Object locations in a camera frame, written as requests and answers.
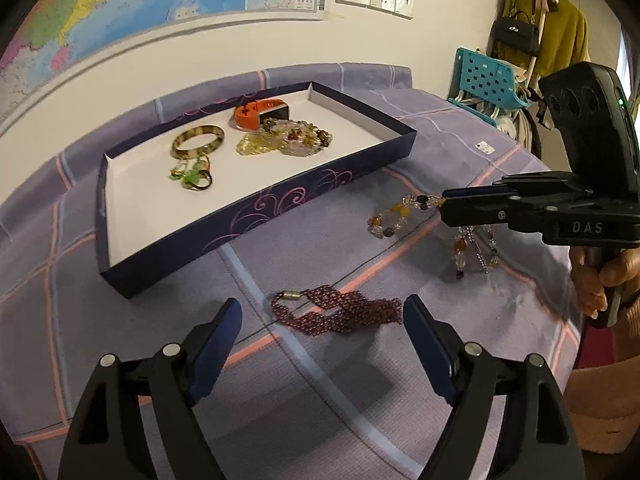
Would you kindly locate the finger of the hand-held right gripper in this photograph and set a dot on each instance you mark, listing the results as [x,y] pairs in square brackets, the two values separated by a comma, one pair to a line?
[480,212]
[520,186]

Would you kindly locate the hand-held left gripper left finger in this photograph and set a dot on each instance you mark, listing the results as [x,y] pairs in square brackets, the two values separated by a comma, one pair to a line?
[215,355]

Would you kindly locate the white coat rack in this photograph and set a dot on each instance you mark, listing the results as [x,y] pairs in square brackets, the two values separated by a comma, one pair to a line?
[539,20]

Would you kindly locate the dark blue cardboard box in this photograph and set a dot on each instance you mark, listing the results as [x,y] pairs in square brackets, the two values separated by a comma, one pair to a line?
[150,220]

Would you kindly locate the orange watch band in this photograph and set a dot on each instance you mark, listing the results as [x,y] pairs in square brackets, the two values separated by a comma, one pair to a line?
[247,119]

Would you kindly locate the person's right hand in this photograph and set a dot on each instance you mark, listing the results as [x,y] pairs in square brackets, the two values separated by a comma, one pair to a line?
[585,280]

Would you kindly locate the person's right forearm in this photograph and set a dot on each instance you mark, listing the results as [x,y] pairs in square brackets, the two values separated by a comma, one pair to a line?
[600,400]

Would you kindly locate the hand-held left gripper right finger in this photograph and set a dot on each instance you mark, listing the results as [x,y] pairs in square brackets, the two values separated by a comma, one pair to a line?
[430,352]

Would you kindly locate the small white tag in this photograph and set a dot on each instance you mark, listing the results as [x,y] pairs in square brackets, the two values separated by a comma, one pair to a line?
[483,147]

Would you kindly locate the teal perforated plastic chair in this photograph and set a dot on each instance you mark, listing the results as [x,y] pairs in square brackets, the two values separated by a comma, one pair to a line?
[480,75]

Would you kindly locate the black handbag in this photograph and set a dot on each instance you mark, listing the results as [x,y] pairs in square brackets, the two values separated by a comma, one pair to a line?
[515,35]

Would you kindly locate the colourful wall map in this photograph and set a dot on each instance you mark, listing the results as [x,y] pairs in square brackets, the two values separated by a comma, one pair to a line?
[125,0]

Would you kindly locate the heap of mixed bead jewelry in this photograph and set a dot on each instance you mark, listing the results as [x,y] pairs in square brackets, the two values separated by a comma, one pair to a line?
[300,137]

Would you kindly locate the yellow hanging garment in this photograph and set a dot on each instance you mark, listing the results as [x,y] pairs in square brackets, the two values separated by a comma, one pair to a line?
[565,35]

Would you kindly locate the gold bangle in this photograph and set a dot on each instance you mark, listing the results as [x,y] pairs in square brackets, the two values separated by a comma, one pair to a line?
[197,149]

